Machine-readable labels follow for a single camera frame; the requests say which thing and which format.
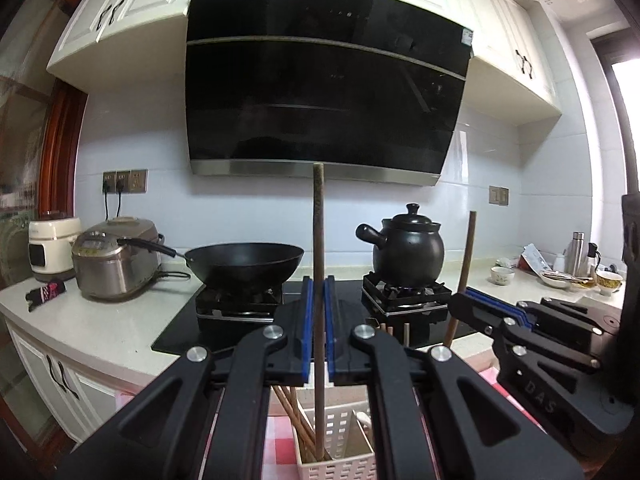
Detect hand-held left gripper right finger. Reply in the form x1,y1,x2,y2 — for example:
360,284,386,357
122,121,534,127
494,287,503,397
324,275,586,480

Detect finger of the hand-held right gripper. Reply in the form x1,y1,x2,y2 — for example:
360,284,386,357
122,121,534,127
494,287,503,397
450,291,601,373
467,289,623,351

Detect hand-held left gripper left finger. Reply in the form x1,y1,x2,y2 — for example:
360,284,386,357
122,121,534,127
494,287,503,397
54,276,315,480

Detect white plastic utensil basket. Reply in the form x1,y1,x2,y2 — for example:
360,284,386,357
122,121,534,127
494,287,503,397
292,400,376,480

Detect yellow patterned bowl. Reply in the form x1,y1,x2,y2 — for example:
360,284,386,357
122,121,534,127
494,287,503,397
595,270,624,296

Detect red white bag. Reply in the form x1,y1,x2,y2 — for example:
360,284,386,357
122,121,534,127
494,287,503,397
520,243,556,276

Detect steel thermos bottle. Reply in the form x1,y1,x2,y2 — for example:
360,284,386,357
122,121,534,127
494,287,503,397
570,231,587,277

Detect black clay pot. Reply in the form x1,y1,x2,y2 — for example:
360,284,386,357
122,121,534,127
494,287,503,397
356,203,445,286

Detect black wok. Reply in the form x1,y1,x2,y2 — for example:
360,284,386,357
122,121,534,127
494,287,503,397
117,237,305,286

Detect red white checked tablecloth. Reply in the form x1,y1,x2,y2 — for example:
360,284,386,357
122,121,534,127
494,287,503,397
115,370,506,480

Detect black glass gas cooktop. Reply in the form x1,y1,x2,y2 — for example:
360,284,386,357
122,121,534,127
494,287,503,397
151,272,493,356

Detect window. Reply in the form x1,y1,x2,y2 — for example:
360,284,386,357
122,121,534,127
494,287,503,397
590,35,640,201

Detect stainless steel rice cooker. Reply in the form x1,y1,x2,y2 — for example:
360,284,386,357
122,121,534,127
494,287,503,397
71,216,165,301

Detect white kitchen counter cabinets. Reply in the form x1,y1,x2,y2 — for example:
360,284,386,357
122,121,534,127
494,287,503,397
0,255,640,446

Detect black glass range hood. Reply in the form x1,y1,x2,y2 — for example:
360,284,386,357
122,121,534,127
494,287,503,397
184,0,475,187

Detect black pink packet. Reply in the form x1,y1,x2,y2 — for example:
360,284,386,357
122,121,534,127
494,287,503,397
24,282,67,313

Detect small white rice cooker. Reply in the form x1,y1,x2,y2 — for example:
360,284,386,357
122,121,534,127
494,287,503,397
27,212,83,283

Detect wooden framed glass door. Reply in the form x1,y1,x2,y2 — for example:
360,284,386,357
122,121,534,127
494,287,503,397
0,0,101,461

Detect white upper wall cabinets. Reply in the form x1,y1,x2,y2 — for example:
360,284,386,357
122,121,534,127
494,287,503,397
46,0,562,126

